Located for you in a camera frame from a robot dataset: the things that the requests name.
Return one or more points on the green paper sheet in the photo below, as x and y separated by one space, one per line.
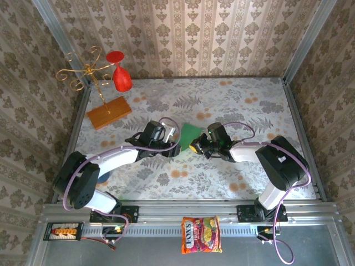
188 133

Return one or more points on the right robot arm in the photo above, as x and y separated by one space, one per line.
285 166

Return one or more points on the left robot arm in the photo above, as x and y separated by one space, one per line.
80 185

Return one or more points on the floral table mat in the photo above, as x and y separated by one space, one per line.
194 180

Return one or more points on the blue cup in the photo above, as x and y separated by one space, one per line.
105 178

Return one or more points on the red wine glass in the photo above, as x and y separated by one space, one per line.
122 79

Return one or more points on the orange candy bag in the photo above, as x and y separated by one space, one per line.
201 235

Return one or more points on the small connector board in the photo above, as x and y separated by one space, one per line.
117 229
264 230

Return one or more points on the aluminium frame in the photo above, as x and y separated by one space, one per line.
188 212

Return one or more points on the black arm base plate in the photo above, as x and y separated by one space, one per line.
131 214
244 214

